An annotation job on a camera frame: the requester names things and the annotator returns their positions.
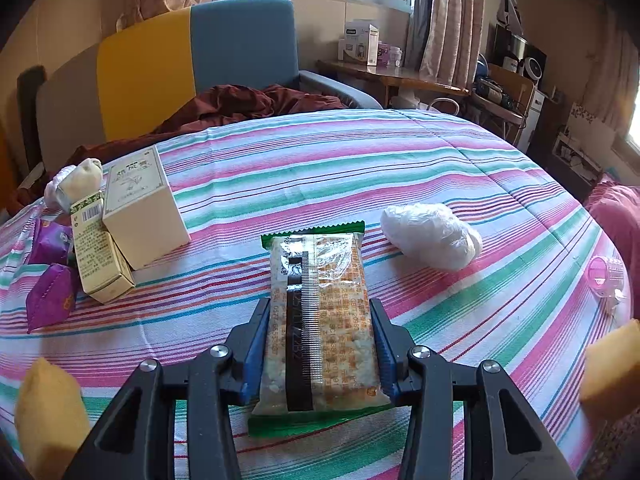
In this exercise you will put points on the maroon blanket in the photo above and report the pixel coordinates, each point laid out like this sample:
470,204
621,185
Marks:
225,105

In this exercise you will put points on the white plastic bag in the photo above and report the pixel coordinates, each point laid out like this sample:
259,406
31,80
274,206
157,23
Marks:
430,235

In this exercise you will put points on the pink plastic cup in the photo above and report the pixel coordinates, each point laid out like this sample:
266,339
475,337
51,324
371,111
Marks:
605,275

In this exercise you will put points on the yellow sponge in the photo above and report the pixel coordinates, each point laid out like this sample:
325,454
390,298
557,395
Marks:
612,370
50,415

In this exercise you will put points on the white round appliance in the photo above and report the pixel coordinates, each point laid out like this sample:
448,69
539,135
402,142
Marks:
531,72

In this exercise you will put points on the white jar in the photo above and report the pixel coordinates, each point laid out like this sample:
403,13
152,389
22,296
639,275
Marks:
397,56

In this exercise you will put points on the wooden chair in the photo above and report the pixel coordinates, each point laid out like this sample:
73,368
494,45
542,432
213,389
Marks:
510,85

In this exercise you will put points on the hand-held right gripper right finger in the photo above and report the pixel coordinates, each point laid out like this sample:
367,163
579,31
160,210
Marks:
386,360

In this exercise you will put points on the multicolour sofa chair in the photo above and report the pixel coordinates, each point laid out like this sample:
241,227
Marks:
150,70

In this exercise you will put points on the white carton box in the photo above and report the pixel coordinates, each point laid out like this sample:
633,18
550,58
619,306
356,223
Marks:
357,42

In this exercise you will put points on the purple snack packet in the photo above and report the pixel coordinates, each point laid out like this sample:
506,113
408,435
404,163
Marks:
50,242
50,297

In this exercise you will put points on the pink cloth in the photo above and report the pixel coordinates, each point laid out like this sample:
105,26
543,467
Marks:
615,220

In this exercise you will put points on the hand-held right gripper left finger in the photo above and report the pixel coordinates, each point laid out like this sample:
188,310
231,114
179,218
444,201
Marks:
253,360

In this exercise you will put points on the clear cracker packet green edges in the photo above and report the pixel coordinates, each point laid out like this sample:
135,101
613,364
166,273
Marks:
327,285

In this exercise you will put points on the large cream cardboard box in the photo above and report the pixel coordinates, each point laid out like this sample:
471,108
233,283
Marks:
145,210

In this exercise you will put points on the black kitchen appliance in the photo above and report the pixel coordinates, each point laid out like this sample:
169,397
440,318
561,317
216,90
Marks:
515,47

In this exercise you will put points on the dark cabinet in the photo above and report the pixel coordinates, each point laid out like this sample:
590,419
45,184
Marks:
565,150

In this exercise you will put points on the small cream box green print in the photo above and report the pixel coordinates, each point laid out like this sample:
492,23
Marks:
97,260

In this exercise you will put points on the wooden desk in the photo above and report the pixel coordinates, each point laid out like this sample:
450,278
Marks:
400,80

